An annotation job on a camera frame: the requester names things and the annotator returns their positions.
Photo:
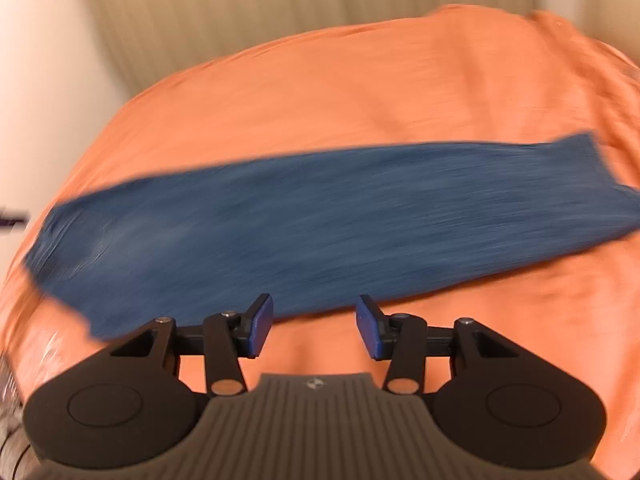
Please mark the blue denim jeans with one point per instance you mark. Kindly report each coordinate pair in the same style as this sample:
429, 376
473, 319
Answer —
317, 230

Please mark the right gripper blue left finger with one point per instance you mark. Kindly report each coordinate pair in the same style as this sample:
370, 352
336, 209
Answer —
229, 333

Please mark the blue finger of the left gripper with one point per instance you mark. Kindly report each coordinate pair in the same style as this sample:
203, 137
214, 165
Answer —
10, 219

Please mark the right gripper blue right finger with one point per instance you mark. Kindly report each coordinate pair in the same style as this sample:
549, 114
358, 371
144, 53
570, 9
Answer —
381, 333

